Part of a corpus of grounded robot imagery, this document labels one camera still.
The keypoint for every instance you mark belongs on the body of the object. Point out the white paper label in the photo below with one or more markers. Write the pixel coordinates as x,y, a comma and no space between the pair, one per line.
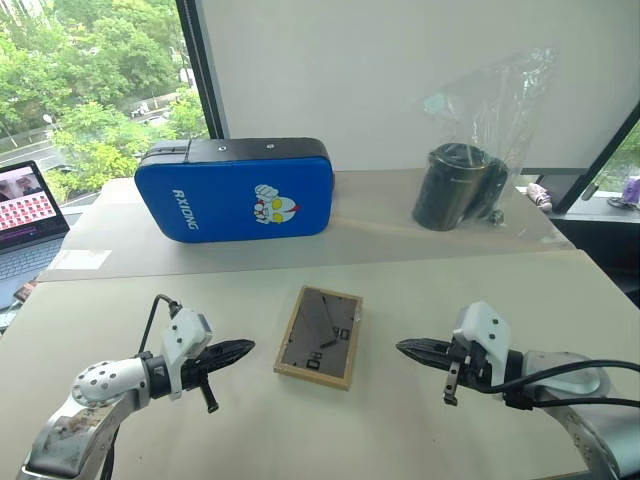
80,259

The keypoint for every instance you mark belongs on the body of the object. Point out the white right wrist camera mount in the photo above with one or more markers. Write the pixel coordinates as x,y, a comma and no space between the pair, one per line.
482,327

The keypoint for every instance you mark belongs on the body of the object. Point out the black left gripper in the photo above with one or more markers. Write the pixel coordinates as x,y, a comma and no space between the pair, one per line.
194,372

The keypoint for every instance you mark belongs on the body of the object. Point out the small pink toy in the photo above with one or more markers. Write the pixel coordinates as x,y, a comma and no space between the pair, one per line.
540,195

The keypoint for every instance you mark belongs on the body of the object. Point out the black cylinder in plastic bag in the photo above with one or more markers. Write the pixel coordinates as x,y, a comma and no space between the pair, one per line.
505,120

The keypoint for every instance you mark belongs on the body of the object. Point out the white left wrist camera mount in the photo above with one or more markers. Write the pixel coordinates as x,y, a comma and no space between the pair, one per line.
186,327

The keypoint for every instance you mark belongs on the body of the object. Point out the small metal fitting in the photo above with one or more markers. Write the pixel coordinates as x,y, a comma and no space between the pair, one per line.
495,216

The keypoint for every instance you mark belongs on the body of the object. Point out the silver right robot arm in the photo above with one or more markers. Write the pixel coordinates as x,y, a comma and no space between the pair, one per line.
575,380

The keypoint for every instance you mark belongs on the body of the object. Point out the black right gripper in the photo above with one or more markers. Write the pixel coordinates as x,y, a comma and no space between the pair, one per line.
472,372

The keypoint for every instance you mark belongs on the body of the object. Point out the wooden picture frame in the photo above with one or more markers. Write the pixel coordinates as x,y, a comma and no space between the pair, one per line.
320,340

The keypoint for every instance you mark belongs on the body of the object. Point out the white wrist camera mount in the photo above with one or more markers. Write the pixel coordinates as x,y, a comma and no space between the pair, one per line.
186,327
482,327

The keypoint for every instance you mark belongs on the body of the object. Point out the laptop computer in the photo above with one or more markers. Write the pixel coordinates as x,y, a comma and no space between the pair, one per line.
25,220

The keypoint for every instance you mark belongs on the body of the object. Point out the black cylindrical container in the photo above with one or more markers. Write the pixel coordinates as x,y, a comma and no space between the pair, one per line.
450,190

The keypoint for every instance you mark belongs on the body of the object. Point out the black vertical window frame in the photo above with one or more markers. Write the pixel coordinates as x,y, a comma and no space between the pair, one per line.
200,70

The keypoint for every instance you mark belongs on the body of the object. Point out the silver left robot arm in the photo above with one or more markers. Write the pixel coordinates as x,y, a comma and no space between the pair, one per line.
95,382

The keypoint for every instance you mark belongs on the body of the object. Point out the blue boxing pad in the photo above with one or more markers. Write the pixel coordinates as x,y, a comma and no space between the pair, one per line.
225,200

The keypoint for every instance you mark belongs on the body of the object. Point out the purple object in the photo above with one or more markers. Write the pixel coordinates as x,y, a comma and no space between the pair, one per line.
632,190

